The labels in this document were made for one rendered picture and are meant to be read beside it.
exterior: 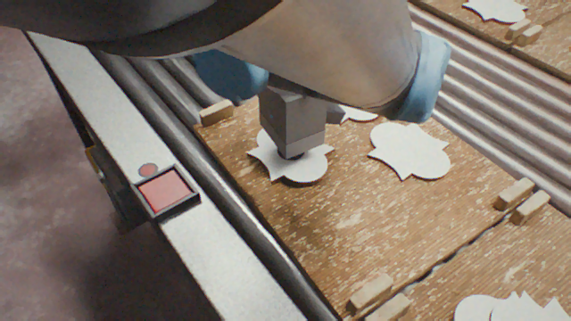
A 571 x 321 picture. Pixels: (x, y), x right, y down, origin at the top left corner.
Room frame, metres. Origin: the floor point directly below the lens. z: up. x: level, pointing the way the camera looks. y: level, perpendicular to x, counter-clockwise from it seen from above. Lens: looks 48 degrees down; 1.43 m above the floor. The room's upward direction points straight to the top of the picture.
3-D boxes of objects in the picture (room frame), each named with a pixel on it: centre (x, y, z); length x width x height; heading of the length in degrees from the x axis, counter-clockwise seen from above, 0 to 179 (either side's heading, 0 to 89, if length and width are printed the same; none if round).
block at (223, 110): (0.55, 0.12, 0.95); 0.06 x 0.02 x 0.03; 124
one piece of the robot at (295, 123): (0.47, -0.03, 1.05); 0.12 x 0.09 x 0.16; 119
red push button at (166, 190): (0.40, 0.18, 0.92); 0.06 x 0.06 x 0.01; 37
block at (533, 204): (0.36, -0.33, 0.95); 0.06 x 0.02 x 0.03; 125
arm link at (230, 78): (0.36, 0.02, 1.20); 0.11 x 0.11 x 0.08; 65
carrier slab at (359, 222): (0.47, -0.10, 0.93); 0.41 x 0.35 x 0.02; 34
